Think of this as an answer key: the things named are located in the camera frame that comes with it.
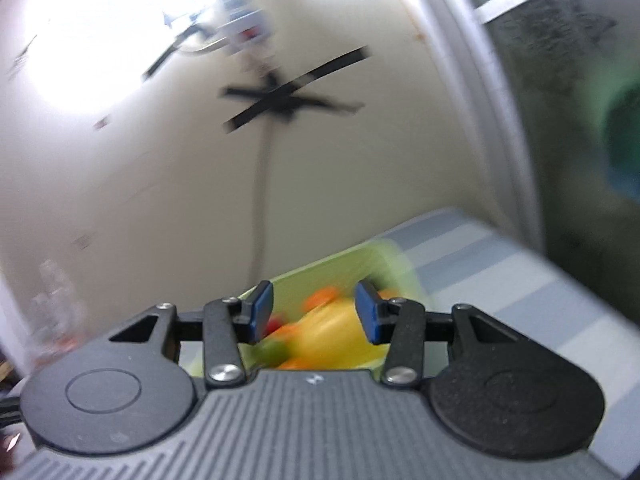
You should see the red tomato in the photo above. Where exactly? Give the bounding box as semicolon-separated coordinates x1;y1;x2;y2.
264;314;286;336

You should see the yellow lemon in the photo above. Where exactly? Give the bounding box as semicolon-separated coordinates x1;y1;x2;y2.
288;299;388;370

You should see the green plastic basket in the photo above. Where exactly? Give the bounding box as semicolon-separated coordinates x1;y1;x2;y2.
177;238;432;378

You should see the clear plastic bag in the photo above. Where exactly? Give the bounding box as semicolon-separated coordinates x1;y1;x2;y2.
27;259;87;368

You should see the black tape cross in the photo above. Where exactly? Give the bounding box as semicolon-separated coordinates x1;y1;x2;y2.
220;47;370;132

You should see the black tape strip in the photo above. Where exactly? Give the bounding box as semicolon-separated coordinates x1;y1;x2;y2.
143;24;210;80

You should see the white power strip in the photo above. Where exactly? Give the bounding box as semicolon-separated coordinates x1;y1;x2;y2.
218;0;272;53

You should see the frosted glass door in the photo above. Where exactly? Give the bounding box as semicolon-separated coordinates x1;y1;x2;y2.
418;0;639;320

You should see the grey cable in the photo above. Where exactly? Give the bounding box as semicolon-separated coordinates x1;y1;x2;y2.
248;119;277;286

